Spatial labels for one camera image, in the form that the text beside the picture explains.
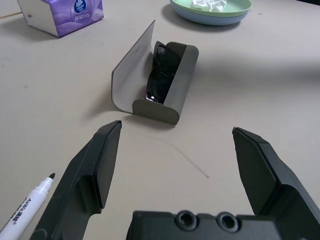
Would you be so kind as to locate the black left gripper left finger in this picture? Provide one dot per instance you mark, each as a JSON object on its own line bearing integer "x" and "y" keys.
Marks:
{"x": 85, "y": 187}

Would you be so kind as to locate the purple tissue pack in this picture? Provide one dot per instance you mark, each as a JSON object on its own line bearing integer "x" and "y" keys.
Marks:
{"x": 70, "y": 20}

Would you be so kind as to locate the white marker black tip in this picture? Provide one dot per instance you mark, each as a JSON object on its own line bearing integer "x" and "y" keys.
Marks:
{"x": 27, "y": 200}

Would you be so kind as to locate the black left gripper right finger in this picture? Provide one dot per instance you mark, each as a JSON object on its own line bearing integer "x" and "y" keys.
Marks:
{"x": 270, "y": 185}

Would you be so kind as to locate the white tissue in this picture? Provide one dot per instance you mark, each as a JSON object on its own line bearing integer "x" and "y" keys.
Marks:
{"x": 207, "y": 5}

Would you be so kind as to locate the blue plate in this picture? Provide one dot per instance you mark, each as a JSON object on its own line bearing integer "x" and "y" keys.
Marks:
{"x": 212, "y": 22}

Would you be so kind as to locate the green plate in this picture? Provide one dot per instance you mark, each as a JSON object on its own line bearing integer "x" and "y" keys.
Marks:
{"x": 240, "y": 7}

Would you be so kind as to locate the black sunglasses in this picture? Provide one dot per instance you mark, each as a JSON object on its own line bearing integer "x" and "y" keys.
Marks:
{"x": 160, "y": 82}

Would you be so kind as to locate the grey glasses case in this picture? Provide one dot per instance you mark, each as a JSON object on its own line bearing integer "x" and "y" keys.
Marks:
{"x": 180, "y": 82}

